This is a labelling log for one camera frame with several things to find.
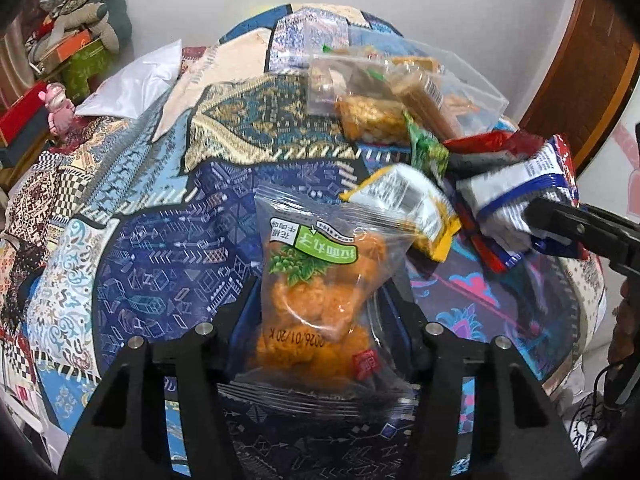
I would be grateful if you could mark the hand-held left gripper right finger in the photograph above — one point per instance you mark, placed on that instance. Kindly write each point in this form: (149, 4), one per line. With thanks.
(400, 331)

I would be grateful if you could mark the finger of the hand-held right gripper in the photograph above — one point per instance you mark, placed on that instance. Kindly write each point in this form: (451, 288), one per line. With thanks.
(565, 225)

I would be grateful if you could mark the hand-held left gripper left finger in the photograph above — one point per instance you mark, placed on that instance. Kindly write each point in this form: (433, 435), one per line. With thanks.
(243, 318)

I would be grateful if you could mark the blue and white snack packet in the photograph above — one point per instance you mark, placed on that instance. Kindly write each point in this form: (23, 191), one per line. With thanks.
(525, 180)

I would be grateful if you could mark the clear orange snack packet green label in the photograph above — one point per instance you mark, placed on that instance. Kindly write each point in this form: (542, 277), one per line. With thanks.
(312, 285)

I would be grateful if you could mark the clear zip bag of snacks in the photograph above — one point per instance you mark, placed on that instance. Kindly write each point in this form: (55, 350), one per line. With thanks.
(385, 95)

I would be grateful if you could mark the thin red snack packet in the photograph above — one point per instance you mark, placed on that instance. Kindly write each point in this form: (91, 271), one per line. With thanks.
(477, 240)

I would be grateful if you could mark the patchwork printed blanket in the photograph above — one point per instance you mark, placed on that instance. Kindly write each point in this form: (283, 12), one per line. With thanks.
(165, 220)

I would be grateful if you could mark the yellow snack packet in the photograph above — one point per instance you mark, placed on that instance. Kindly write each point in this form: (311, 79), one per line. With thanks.
(415, 200)

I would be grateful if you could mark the wooden door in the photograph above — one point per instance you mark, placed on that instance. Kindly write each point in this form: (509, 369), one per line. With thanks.
(590, 70)

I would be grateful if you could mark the white pillow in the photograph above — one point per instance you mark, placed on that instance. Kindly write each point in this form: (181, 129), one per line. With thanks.
(137, 82)

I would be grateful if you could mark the pink toy figure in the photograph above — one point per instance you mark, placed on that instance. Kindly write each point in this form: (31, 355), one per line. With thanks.
(59, 110)

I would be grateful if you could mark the green box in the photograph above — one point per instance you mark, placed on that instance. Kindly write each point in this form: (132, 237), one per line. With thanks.
(85, 72)

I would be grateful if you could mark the red box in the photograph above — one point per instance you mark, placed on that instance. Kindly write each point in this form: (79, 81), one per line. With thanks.
(22, 115)

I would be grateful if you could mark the orange box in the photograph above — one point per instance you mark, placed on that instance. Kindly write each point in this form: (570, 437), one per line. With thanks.
(67, 47)

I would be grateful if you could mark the grey-green stuffed toy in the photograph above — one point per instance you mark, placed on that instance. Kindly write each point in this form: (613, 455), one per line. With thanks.
(112, 17)

